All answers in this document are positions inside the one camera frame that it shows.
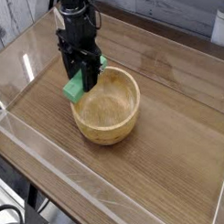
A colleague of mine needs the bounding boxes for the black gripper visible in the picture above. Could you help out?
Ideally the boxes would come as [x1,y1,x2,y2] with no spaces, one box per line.
[56,7,101,92]

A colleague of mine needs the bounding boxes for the green rectangular block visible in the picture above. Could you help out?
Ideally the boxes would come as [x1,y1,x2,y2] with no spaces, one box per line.
[60,55,110,104]

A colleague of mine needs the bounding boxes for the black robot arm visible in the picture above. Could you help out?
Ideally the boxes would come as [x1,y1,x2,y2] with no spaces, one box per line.
[56,0,101,92]

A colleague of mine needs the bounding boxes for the brown wooden bowl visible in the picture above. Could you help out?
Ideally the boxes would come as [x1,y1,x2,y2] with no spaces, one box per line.
[70,66,141,145]

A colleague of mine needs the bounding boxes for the black table leg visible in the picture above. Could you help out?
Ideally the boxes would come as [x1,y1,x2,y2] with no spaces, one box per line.
[27,185,38,208]

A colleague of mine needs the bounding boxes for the clear acrylic tray walls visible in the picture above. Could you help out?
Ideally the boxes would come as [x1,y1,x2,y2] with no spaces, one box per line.
[0,14,224,224]

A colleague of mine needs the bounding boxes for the white cylinder container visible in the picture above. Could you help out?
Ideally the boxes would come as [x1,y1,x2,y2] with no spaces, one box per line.
[211,7,224,47]

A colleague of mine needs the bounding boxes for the black metal bracket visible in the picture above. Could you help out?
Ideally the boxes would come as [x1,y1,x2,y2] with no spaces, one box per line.
[24,203,50,224]

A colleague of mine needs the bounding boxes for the black cable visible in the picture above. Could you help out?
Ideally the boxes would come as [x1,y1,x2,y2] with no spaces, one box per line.
[0,204,26,224]

